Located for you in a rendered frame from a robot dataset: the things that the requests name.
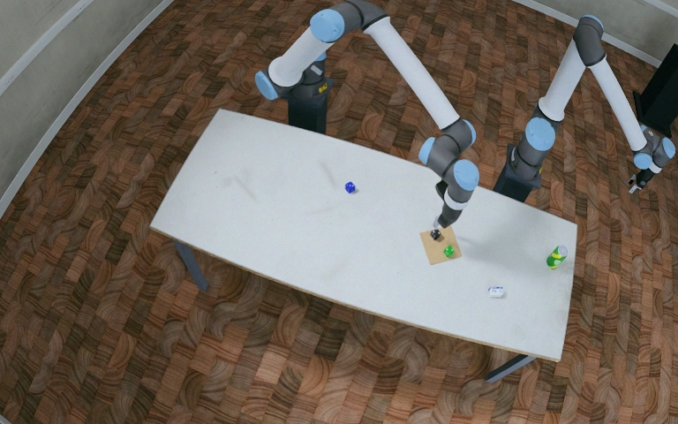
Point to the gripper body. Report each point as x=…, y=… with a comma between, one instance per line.
x=450, y=216
x=644, y=179

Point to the black cabinet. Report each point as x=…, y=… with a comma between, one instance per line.
x=662, y=90

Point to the tan square mat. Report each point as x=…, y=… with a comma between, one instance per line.
x=431, y=252

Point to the green die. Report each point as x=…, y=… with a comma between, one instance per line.
x=449, y=251

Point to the blue die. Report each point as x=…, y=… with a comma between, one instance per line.
x=350, y=187

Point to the small white box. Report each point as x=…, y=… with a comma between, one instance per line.
x=496, y=291

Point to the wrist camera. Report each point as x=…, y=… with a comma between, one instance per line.
x=441, y=190

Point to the green and yellow can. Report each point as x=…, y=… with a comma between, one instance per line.
x=556, y=258

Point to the black die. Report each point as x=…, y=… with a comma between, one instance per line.
x=435, y=234

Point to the white table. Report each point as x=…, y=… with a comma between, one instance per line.
x=291, y=212

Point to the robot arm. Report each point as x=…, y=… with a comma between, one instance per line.
x=413, y=69
x=561, y=79

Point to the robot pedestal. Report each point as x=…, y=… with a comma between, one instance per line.
x=307, y=114
x=508, y=188

